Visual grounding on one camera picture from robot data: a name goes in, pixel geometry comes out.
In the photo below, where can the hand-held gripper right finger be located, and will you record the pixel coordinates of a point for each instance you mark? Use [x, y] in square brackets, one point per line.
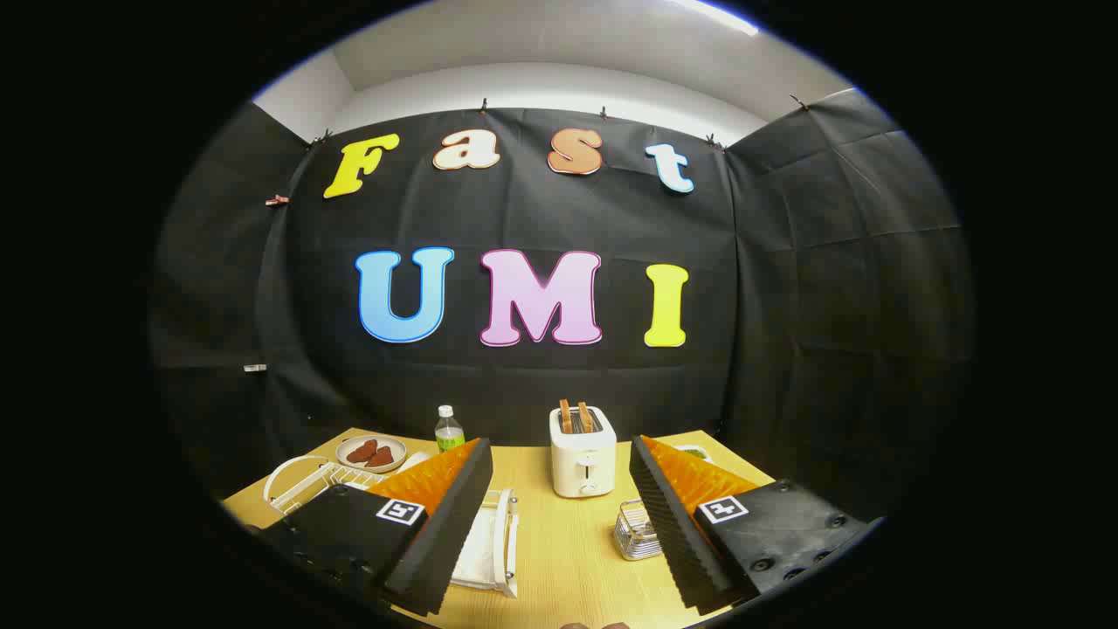
[672, 524]

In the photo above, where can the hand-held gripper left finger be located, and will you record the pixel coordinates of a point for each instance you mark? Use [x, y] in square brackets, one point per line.
[450, 524]

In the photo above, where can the white divided bean dish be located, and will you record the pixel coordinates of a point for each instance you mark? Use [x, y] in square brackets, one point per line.
[696, 452]

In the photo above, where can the small beige plate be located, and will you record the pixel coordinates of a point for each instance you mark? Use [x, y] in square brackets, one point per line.
[393, 447]

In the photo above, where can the green label drink bottle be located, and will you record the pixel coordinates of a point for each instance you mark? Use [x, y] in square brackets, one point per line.
[449, 434]

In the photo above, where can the red sausage piece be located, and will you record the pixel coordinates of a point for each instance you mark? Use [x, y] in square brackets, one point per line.
[361, 452]
[381, 457]

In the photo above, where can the white toaster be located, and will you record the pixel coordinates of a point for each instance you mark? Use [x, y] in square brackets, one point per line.
[583, 463]

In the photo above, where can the toast slice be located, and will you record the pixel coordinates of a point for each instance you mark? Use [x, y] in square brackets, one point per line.
[567, 417]
[585, 418]

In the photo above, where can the black backdrop cloth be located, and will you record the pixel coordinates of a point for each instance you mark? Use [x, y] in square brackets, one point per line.
[524, 218]

